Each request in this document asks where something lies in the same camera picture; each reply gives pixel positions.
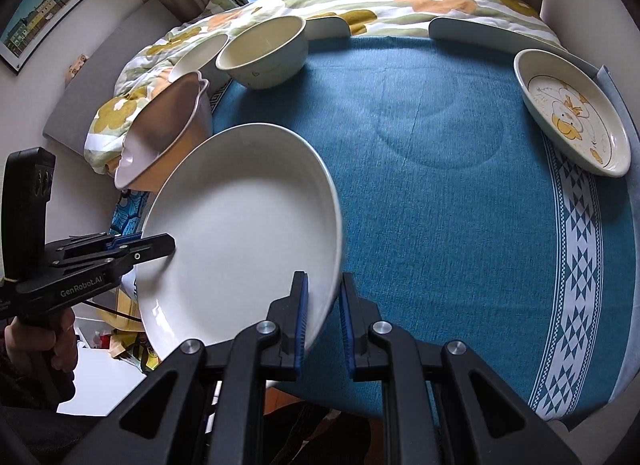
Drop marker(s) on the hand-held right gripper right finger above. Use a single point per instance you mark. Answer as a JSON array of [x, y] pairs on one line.
[[347, 317]]

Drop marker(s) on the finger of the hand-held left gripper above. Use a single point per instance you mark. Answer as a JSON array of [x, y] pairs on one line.
[[120, 241], [150, 247]]

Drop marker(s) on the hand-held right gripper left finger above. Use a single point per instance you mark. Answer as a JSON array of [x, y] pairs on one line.
[[300, 317]]

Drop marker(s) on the large white plate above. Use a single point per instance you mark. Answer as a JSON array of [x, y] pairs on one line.
[[235, 225]]

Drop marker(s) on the white bowl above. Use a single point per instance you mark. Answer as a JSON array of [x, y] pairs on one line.
[[195, 57]]

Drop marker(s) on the cream bowl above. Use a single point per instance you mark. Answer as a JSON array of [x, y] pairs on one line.
[[260, 52]]

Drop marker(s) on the duck print plate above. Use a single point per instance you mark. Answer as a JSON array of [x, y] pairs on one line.
[[575, 110]]

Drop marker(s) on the person's left forearm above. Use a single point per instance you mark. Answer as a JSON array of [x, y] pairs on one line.
[[15, 380]]

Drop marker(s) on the person's left hand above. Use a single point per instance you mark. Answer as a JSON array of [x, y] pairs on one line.
[[62, 350]]

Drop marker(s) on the red blue patterned cloth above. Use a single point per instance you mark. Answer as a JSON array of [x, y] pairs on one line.
[[127, 212]]

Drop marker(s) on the small cat ornament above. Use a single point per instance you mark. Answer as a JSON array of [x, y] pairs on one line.
[[76, 66]]

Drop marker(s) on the blue patterned tablecloth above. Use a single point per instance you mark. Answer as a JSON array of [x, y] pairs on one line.
[[450, 225]]

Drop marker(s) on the grey padded headboard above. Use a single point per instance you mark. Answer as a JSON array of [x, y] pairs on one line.
[[100, 75]]

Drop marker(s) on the framed houses picture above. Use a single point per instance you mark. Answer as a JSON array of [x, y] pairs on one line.
[[45, 10]]

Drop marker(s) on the green striped pillow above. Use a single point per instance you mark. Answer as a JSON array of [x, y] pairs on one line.
[[220, 5]]

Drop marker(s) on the white tray table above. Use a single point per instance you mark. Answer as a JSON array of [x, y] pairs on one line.
[[480, 32]]

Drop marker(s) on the floral blanket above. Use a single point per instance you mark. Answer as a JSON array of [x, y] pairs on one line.
[[400, 0]]

